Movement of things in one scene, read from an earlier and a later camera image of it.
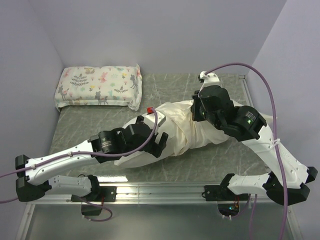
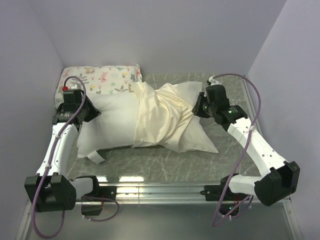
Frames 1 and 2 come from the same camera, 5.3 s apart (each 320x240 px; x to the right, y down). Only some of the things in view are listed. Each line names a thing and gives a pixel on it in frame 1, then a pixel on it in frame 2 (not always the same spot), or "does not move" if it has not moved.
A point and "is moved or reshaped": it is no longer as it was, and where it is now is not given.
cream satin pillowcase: (188, 133) is moved or reshaped
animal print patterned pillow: (99, 86) does not move
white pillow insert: (184, 126) → (116, 126)
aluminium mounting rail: (151, 193) does not move
